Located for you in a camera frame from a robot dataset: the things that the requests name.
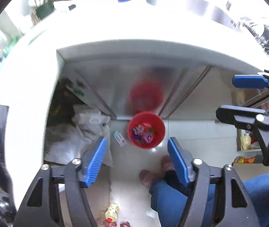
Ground white green medicine box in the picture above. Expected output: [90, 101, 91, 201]
[112, 130, 126, 147]

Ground red trash bin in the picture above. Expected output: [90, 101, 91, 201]
[127, 112, 166, 150]

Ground grey plastic sack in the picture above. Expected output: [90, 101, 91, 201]
[44, 105, 114, 166]

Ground black green power adapter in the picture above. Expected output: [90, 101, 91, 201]
[68, 4, 76, 11]

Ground dark green utensil mug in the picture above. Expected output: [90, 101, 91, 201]
[35, 0, 55, 20]

